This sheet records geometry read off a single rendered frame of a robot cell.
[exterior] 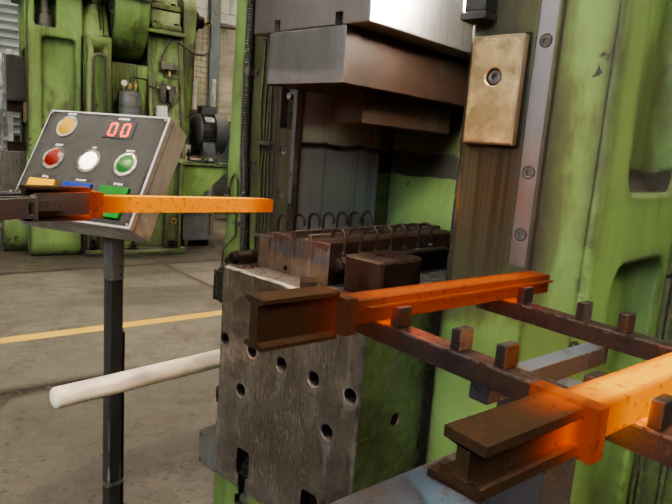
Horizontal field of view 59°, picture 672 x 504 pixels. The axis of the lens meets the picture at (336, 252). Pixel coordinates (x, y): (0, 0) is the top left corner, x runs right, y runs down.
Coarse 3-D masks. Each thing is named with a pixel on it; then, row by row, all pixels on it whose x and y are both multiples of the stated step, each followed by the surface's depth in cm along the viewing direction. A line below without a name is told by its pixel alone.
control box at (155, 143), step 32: (96, 128) 137; (128, 128) 134; (160, 128) 132; (32, 160) 138; (64, 160) 136; (96, 160) 133; (160, 160) 131; (160, 192) 133; (32, 224) 139; (64, 224) 132; (96, 224) 127; (128, 224) 125
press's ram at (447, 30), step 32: (256, 0) 114; (288, 0) 108; (320, 0) 102; (352, 0) 97; (384, 0) 97; (416, 0) 103; (448, 0) 109; (256, 32) 114; (384, 32) 103; (416, 32) 104; (448, 32) 111
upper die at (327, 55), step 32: (288, 32) 108; (320, 32) 103; (352, 32) 100; (288, 64) 109; (320, 64) 103; (352, 64) 101; (384, 64) 107; (416, 64) 114; (448, 64) 121; (416, 96) 115; (448, 96) 123
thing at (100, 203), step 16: (32, 192) 74; (96, 192) 78; (96, 208) 78; (112, 208) 81; (128, 208) 83; (144, 208) 84; (160, 208) 86; (176, 208) 88; (192, 208) 90; (208, 208) 92; (224, 208) 94; (240, 208) 97; (256, 208) 99; (272, 208) 102
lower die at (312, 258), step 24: (264, 240) 117; (288, 240) 112; (312, 240) 108; (336, 240) 109; (384, 240) 116; (408, 240) 122; (432, 240) 128; (264, 264) 118; (288, 264) 113; (312, 264) 108; (432, 264) 130
